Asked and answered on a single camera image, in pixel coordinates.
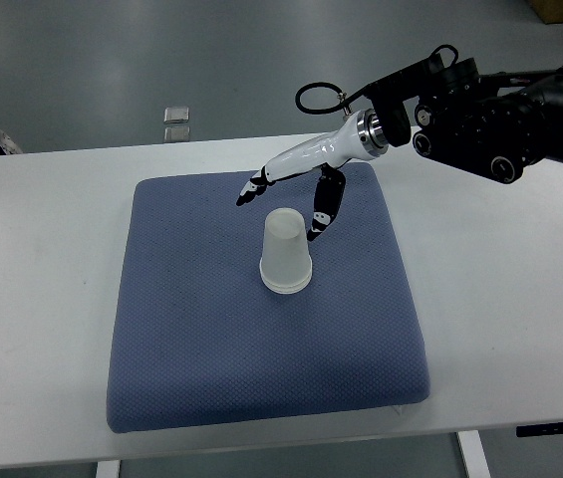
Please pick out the white paper cup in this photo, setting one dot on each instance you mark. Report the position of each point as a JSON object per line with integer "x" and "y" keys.
{"x": 285, "y": 265}

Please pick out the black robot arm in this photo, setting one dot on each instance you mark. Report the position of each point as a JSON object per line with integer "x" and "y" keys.
{"x": 493, "y": 126}

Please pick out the white right table leg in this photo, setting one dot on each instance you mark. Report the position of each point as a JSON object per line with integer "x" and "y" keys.
{"x": 472, "y": 454}

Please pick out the lower metal floor plate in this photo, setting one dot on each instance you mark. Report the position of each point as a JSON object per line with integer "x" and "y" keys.
{"x": 176, "y": 134}

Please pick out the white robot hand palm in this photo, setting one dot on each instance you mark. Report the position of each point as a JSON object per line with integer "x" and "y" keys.
{"x": 360, "y": 137}

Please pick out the black white thumb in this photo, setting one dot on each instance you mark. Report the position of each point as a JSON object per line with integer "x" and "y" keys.
{"x": 327, "y": 200}

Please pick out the black table control panel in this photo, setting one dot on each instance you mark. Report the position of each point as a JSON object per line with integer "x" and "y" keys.
{"x": 536, "y": 430}

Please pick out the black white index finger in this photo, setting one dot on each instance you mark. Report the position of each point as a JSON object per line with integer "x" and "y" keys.
{"x": 255, "y": 186}

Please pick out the white left table leg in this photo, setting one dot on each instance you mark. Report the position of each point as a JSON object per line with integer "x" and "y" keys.
{"x": 108, "y": 469}

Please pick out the white table leg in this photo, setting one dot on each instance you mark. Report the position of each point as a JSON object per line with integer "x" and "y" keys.
{"x": 472, "y": 454}
{"x": 108, "y": 469}

